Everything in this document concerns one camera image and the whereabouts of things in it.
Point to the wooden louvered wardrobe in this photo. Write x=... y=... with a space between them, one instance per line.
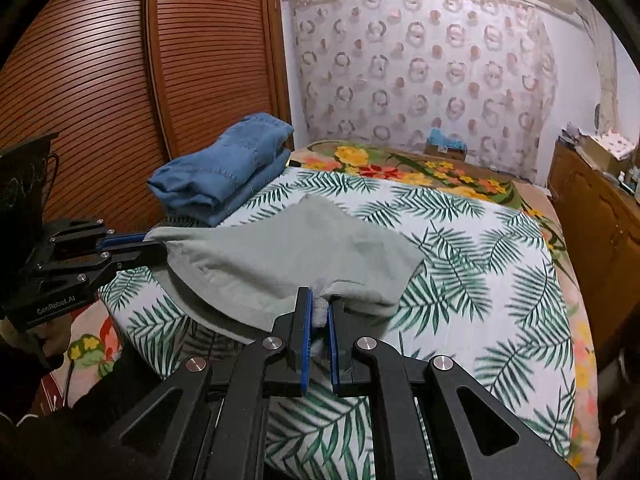
x=125 y=85

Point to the folded blue jeans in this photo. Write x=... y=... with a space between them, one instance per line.
x=230 y=160

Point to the floral bed blanket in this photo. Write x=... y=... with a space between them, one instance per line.
x=440 y=172

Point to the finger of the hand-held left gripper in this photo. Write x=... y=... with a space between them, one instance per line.
x=130 y=259
x=125 y=241

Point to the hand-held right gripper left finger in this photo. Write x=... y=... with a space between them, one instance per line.
x=306 y=342

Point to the blue cloth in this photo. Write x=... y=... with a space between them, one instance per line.
x=445 y=137

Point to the open cardboard box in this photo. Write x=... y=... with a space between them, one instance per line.
x=600 y=157

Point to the wooden side cabinet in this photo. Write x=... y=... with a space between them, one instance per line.
x=595 y=240

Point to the grey pants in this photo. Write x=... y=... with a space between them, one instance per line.
x=300 y=260

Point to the leaf print bed sheet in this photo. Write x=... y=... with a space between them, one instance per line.
x=475 y=290

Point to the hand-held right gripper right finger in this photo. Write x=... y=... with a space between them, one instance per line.
x=334 y=355

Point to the person's left forearm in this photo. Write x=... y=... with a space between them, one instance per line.
x=75 y=425

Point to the person's left hand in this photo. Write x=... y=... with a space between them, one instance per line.
x=42 y=335

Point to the bundled white curtain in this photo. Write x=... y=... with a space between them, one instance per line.
x=607 y=70

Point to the circle print curtain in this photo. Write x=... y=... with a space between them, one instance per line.
x=420 y=70

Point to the white patterned cloth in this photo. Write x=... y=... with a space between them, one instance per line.
x=614 y=142

